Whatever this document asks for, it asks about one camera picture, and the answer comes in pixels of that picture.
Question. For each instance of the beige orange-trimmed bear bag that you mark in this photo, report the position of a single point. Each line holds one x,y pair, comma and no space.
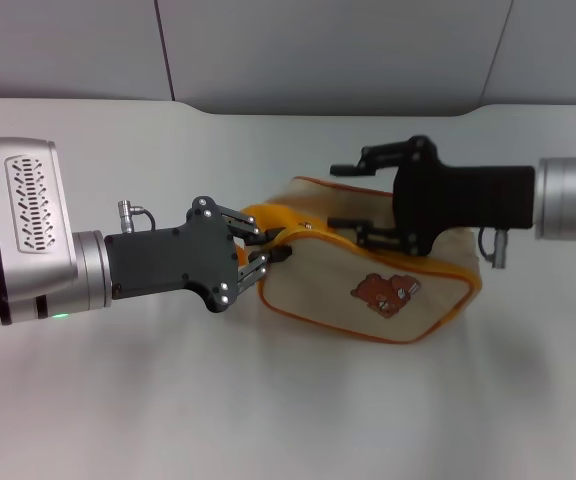
328,290

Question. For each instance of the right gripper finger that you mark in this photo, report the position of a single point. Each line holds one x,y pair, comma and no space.
378,234
383,155

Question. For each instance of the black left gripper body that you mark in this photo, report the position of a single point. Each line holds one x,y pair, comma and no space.
168,260

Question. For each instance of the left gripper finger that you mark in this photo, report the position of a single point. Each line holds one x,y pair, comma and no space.
243,222
255,267

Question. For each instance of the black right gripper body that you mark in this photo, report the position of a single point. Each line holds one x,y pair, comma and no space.
458,197

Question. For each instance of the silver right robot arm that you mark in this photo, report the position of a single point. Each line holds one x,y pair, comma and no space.
563,195

